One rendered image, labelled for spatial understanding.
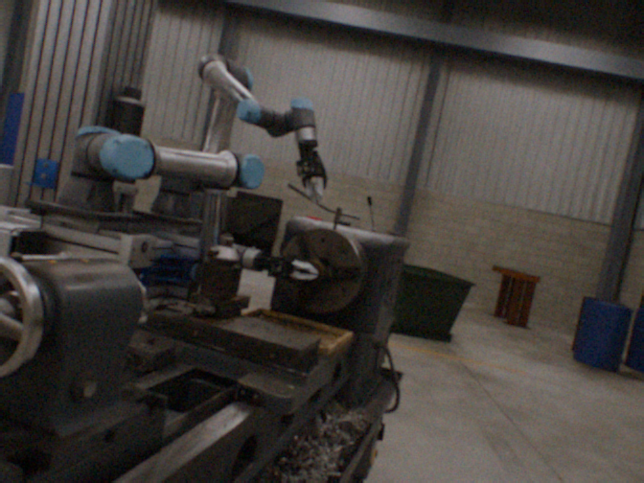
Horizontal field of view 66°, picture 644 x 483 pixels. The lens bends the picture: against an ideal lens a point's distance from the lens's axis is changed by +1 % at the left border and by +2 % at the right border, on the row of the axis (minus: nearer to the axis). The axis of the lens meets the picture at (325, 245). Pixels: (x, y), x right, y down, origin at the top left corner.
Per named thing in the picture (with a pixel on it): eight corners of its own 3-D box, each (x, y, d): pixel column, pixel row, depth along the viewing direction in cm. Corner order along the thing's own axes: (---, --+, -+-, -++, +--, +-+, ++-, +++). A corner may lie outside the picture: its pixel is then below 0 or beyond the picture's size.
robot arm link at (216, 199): (197, 148, 173) (183, 283, 180) (216, 149, 166) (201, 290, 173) (223, 151, 182) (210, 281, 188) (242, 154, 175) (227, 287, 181)
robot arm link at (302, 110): (299, 105, 175) (316, 98, 170) (303, 136, 174) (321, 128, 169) (283, 102, 169) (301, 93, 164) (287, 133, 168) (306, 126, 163)
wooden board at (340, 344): (257, 317, 181) (259, 307, 180) (351, 343, 170) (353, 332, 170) (216, 331, 152) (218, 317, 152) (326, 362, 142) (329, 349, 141)
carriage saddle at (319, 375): (174, 333, 140) (178, 312, 140) (329, 379, 127) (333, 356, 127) (97, 356, 112) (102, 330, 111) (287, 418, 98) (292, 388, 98)
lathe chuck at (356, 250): (279, 296, 194) (300, 218, 192) (354, 321, 185) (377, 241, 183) (269, 298, 185) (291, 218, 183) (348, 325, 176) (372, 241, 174)
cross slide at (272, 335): (175, 314, 138) (179, 298, 138) (319, 355, 126) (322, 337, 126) (136, 323, 122) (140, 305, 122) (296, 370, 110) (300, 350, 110)
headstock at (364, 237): (309, 293, 260) (323, 220, 258) (397, 315, 246) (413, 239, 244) (262, 306, 203) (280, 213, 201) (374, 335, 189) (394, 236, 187)
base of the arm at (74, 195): (45, 201, 138) (51, 166, 137) (81, 204, 153) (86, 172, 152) (94, 212, 135) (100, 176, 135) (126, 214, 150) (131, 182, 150)
